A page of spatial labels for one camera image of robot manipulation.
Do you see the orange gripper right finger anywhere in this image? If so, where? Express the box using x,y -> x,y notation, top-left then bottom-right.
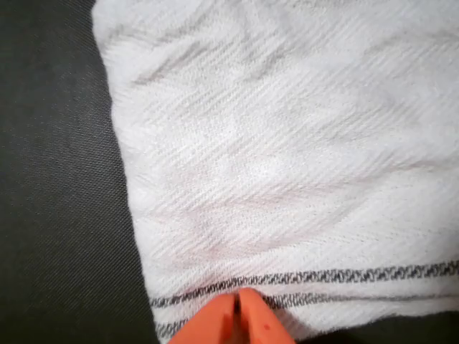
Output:
237,287 -> 297,344

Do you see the white striped cloth towel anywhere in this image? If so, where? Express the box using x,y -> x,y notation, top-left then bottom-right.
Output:
90,0 -> 459,344

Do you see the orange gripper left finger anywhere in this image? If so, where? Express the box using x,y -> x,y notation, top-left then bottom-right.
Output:
167,292 -> 240,344

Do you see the black desk mat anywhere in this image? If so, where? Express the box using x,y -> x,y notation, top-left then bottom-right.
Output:
0,0 -> 459,344

